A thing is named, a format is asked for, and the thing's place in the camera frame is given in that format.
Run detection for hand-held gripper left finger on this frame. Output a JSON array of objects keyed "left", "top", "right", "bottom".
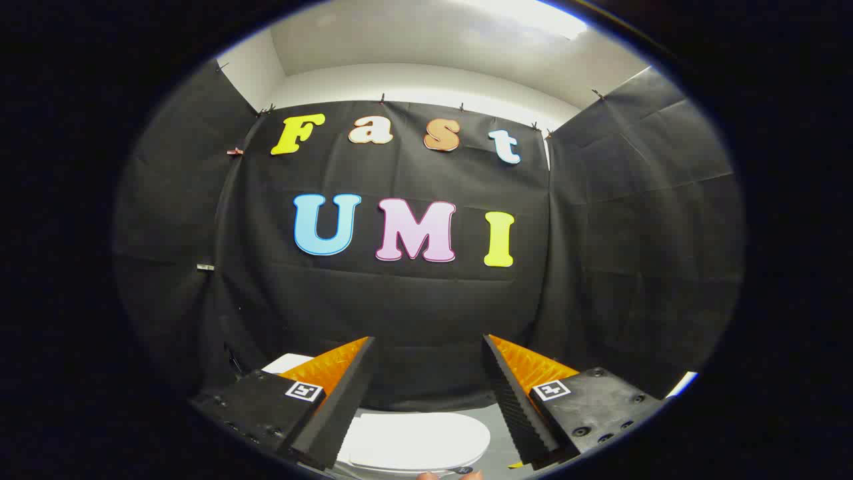
[{"left": 190, "top": 337, "right": 376, "bottom": 471}]

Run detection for white toilet lid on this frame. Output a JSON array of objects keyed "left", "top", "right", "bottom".
[{"left": 345, "top": 411, "right": 492, "bottom": 474}]

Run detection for white ceramic toilet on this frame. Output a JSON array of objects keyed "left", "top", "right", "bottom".
[{"left": 262, "top": 353, "right": 490, "bottom": 479}]

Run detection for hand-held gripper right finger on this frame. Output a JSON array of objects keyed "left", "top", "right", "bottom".
[{"left": 482, "top": 334, "right": 667, "bottom": 469}]

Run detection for black backdrop cloth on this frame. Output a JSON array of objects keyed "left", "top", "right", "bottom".
[{"left": 113, "top": 59, "right": 745, "bottom": 411}]

